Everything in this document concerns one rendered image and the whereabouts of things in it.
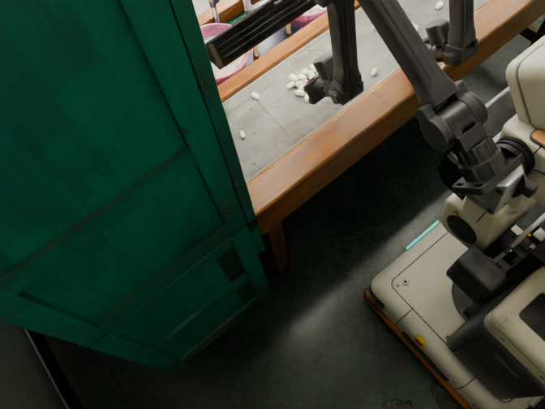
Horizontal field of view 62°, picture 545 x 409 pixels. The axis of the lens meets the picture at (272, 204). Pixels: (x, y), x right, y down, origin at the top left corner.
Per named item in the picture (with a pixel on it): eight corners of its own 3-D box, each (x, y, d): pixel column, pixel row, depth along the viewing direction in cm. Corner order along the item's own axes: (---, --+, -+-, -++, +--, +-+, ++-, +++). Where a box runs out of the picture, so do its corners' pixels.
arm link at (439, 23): (457, 65, 135) (477, 49, 137) (445, 29, 130) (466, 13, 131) (427, 65, 145) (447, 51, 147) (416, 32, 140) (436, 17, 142)
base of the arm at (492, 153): (485, 195, 86) (527, 158, 88) (465, 160, 84) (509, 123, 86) (453, 193, 94) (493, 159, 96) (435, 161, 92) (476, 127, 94)
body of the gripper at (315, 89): (301, 86, 140) (313, 87, 133) (326, 69, 142) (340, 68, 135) (311, 105, 143) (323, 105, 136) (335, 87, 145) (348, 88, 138)
